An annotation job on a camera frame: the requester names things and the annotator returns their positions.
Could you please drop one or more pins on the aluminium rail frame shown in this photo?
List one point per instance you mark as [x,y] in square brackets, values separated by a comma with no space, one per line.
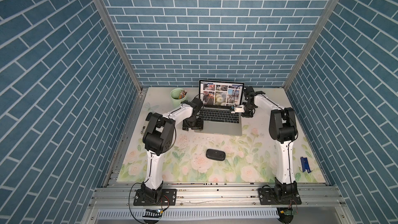
[219,195]

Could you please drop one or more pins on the black wireless mouse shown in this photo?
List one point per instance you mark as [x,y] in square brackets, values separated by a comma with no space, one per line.
[216,155]

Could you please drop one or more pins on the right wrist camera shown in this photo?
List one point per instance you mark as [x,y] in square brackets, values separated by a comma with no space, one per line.
[238,109]

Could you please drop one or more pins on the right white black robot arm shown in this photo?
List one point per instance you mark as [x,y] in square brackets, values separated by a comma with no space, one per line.
[282,129]

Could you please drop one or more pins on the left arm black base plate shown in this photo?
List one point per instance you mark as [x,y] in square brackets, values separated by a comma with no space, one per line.
[166,197]

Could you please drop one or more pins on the silver laptop with photo screen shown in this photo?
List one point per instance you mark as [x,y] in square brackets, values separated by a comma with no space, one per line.
[219,99]

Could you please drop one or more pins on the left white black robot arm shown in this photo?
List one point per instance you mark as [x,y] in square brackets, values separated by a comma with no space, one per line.
[159,136]

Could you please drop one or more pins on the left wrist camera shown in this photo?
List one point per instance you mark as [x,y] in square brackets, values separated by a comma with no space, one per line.
[196,104]

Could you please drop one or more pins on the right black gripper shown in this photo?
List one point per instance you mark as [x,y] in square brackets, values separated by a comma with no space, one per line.
[245,116]

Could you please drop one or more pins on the green circuit board right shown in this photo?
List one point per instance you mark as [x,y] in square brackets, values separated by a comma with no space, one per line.
[284,212]

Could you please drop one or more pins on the floral table mat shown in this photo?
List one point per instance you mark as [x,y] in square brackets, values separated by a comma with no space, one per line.
[198,157]

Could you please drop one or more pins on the blue clip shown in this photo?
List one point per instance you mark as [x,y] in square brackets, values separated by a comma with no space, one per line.
[305,165]

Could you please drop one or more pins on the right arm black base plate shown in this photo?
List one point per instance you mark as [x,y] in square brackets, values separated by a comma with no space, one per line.
[269,197]

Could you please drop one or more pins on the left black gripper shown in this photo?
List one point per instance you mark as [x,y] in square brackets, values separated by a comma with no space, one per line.
[199,125]

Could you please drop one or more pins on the green pen holder cup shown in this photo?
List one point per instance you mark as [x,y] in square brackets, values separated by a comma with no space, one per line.
[178,95]

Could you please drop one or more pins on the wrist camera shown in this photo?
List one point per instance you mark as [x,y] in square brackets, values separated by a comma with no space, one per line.
[196,104]
[238,109]

